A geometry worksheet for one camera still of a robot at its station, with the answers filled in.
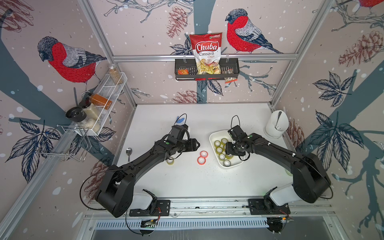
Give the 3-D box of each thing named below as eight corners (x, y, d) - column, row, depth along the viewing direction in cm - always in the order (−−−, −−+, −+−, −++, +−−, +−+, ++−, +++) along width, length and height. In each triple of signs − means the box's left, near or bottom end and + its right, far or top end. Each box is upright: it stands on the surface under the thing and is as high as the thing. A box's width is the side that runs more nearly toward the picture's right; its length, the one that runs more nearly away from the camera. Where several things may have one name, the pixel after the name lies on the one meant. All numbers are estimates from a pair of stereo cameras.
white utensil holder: (265, 138, 101) (275, 125, 89) (260, 124, 109) (268, 110, 97) (282, 138, 101) (293, 125, 89) (276, 124, 109) (285, 110, 97)
